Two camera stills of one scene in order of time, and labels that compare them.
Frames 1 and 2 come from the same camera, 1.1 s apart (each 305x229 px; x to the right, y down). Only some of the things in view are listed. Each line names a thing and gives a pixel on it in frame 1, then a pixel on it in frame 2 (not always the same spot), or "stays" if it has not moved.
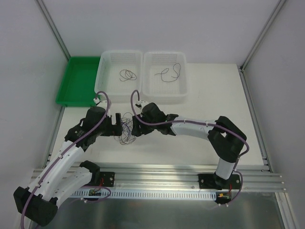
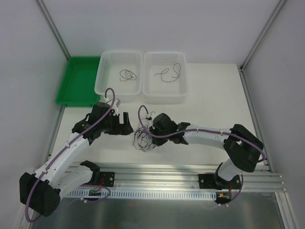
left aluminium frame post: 53,28 stays
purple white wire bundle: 127,137 → 143,137
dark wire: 174,70 stays
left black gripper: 114,126 stays
